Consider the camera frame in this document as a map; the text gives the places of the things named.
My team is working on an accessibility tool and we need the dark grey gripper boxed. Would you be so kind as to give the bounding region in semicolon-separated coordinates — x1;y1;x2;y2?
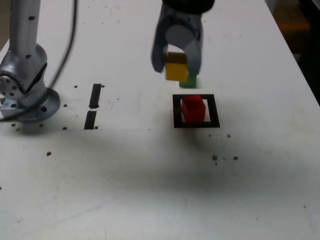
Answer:
150;5;204;76

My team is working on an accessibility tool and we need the yellow cube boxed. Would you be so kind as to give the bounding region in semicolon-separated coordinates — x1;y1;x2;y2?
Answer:
164;51;189;82

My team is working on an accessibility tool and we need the green cube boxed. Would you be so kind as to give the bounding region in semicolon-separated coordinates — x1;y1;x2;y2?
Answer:
178;73;198;89

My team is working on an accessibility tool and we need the red cube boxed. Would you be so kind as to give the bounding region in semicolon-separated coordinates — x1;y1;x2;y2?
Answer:
180;94;207;124

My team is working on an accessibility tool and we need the black tape square outline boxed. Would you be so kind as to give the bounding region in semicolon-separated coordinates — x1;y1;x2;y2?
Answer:
172;93;221;129

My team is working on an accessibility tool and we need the black tape strip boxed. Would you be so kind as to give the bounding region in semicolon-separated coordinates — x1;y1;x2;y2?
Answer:
83;83;103;131

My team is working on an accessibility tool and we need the brown background box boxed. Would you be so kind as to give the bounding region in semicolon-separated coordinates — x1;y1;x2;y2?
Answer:
273;4;311;32

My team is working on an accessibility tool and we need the long black cable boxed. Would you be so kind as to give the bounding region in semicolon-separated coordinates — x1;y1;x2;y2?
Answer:
0;0;78;122

